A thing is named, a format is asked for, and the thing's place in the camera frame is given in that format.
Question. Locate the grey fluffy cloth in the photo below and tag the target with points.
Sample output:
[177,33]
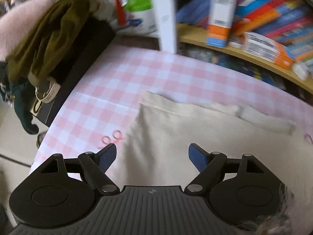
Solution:
[288,215]

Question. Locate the white green tub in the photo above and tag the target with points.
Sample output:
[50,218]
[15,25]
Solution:
[139,17]

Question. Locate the red figure pen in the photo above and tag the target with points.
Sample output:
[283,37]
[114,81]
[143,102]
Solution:
[119,7]

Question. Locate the tall orange white box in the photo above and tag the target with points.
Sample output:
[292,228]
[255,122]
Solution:
[220,12]

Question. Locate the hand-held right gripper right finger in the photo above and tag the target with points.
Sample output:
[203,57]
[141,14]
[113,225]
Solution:
[198,156]

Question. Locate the dark green cloth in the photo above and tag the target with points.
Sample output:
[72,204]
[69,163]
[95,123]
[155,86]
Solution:
[22,102]

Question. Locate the small white box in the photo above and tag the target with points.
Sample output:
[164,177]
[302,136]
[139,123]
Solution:
[236,44]

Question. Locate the wooden white bookshelf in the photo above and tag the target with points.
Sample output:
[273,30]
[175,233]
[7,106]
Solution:
[166,17]

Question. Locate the flat orange white box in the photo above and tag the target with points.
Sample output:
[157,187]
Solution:
[266,49]

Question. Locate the olive green cloth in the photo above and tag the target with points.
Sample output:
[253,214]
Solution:
[49,41]

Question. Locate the row of colourful books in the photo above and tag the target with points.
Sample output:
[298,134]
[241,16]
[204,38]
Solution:
[269,5]

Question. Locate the black box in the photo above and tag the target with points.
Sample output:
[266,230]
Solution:
[85,53]

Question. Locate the pink fluffy pillow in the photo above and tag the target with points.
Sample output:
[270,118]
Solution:
[19,22]

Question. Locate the beige t-shirt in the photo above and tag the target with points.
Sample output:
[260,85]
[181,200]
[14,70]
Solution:
[183,132]

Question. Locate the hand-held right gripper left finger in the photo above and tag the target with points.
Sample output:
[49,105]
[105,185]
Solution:
[107,156]

